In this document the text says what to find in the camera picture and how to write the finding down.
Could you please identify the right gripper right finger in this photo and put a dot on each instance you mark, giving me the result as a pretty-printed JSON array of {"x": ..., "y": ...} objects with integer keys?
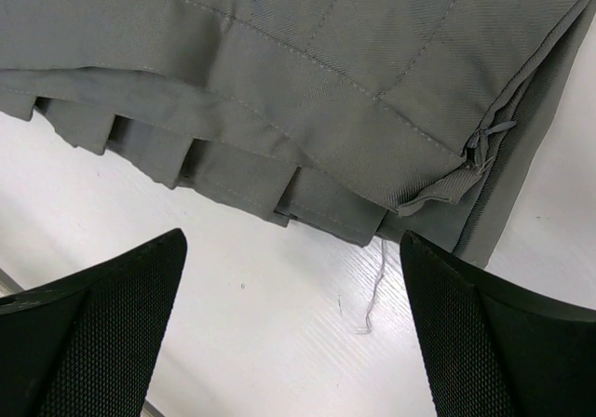
[{"x": 492, "y": 348}]

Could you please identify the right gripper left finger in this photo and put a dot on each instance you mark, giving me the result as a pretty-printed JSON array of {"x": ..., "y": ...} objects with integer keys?
[{"x": 87, "y": 344}]

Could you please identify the grey pleated skirt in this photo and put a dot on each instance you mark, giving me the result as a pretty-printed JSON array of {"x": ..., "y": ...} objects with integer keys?
[{"x": 361, "y": 118}]

